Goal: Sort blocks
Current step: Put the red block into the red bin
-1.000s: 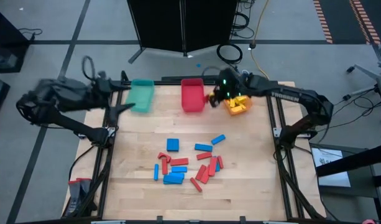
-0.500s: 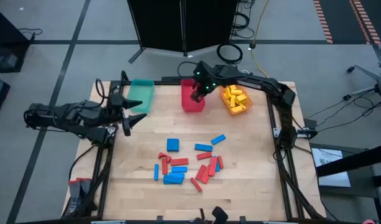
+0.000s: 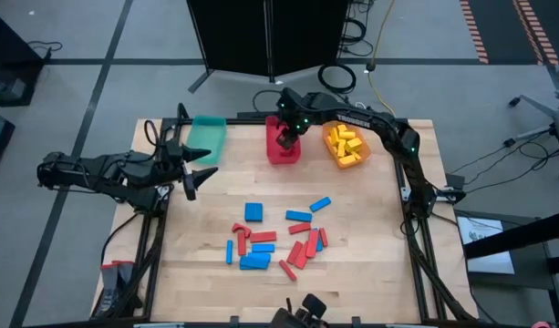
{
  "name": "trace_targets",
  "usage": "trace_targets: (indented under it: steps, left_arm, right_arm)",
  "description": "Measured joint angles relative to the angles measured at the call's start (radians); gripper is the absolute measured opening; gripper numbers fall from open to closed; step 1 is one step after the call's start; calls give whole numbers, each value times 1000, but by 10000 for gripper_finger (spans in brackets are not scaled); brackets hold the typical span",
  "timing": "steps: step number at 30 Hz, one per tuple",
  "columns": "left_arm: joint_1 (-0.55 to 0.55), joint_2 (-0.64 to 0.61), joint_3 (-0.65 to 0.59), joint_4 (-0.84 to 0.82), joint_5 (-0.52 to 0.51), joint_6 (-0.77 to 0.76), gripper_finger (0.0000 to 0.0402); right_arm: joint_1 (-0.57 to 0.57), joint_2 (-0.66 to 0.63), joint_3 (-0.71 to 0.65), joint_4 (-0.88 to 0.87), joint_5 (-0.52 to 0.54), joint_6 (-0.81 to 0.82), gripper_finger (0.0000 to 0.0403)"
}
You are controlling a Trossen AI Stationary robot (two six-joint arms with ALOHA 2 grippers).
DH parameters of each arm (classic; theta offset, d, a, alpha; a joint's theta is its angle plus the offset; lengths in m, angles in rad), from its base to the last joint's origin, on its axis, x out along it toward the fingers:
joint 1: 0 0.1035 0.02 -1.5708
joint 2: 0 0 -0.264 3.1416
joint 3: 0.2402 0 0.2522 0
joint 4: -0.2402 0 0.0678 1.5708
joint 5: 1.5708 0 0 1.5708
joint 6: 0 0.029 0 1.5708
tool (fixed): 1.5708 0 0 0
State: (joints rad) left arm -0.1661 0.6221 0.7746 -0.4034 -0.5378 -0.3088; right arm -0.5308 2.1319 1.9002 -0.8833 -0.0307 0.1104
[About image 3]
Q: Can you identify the black cable bundle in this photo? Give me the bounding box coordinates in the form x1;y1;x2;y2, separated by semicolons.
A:
338;0;375;58

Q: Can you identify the teal plastic bin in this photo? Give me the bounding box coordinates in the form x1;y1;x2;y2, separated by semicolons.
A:
185;115;228;166

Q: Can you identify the thin black floor cable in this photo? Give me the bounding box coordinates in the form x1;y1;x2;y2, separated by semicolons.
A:
26;40;64;61

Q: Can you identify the red plastic bin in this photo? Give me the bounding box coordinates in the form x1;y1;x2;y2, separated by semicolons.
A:
264;114;302;166

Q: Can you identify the black flat bar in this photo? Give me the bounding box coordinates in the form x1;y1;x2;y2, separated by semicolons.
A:
236;109;351;121

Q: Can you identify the white sheet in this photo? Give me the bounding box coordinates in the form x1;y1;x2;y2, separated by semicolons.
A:
455;215;516;275

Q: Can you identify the black device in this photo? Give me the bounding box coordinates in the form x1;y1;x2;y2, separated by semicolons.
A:
269;292;328;328

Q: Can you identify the yellow floor cable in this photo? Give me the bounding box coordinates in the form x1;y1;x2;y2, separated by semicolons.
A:
367;0;398;118

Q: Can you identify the black power box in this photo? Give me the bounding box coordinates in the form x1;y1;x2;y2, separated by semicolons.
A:
444;172;467;191

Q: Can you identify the black aluminium table frame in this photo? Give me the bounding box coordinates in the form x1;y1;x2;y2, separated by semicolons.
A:
89;102;479;325

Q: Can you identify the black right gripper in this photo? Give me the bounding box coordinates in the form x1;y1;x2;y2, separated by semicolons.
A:
276;108;312;152

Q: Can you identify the red wooden arch block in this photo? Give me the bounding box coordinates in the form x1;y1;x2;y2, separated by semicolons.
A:
231;222;253;239

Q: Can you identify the black partition panel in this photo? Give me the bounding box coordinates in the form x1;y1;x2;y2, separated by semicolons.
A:
185;0;352;95

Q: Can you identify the black beam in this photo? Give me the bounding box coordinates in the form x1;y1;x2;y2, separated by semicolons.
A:
462;208;559;261

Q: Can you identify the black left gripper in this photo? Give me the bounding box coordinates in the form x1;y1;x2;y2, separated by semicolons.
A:
159;138;220;202

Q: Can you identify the orange plastic bin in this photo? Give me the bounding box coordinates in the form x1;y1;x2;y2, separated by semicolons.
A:
322;119;372;170

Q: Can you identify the wide blue wooden block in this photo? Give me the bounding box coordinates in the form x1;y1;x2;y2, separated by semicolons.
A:
239;252;272;272

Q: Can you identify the black cabinet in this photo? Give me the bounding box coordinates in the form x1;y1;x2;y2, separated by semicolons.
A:
0;8;47;109

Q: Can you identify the coiled black cable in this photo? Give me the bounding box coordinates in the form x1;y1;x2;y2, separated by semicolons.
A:
316;63;357;95

